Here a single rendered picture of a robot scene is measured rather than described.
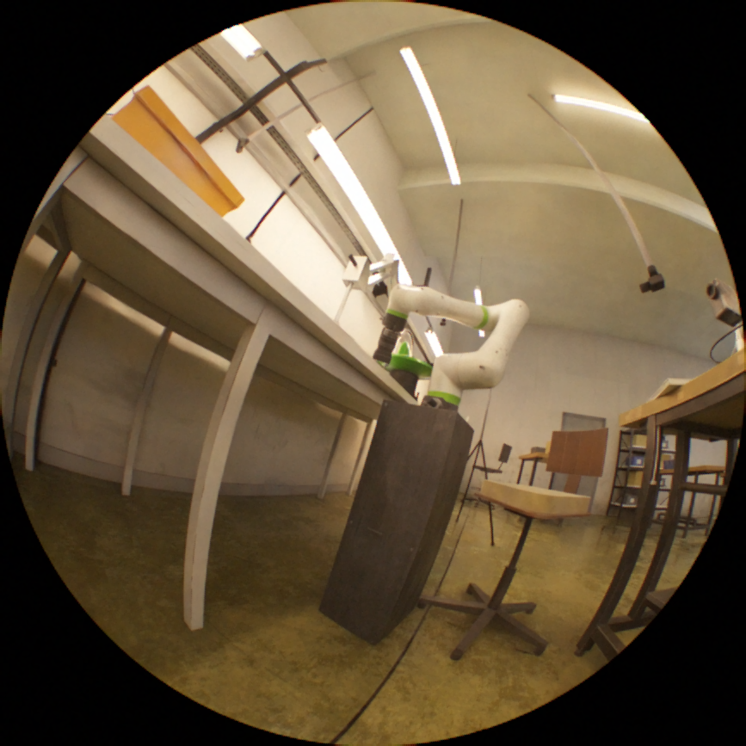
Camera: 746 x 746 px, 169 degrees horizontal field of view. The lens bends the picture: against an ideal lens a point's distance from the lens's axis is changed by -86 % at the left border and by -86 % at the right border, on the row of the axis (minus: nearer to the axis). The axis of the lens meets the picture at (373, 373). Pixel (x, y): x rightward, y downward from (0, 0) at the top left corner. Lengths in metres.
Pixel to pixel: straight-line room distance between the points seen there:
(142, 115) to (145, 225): 0.22
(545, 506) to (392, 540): 0.46
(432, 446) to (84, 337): 1.44
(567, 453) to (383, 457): 0.88
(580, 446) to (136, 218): 1.52
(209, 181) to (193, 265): 0.17
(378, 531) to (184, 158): 0.97
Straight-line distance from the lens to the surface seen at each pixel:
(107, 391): 1.38
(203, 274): 0.49
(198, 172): 0.55
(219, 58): 2.05
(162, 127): 0.56
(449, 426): 0.69
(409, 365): 1.15
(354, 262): 0.81
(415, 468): 0.71
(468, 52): 3.58
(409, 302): 0.92
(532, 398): 6.03
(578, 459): 1.26
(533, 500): 0.84
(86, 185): 0.51
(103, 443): 1.45
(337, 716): 0.76
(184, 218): 0.46
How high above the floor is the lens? 0.67
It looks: 14 degrees up
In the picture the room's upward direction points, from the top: 17 degrees clockwise
